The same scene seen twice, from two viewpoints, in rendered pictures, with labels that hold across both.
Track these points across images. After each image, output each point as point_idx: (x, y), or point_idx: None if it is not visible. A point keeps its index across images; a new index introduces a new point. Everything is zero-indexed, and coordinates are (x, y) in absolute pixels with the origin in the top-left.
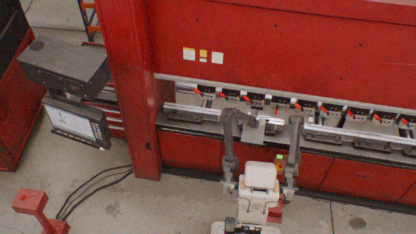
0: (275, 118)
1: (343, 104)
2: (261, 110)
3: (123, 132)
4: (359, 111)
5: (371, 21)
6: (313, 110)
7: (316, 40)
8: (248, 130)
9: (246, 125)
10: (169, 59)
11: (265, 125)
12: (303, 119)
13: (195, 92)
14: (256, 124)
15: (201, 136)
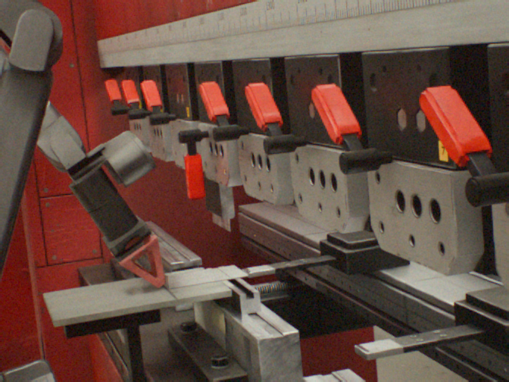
0: (281, 318)
1: (334, 38)
2: (227, 229)
3: None
4: (402, 103)
5: None
6: (273, 156)
7: None
8: (117, 288)
9: (103, 236)
10: None
11: (230, 337)
12: (26, 27)
13: (266, 248)
14: (123, 236)
15: (107, 348)
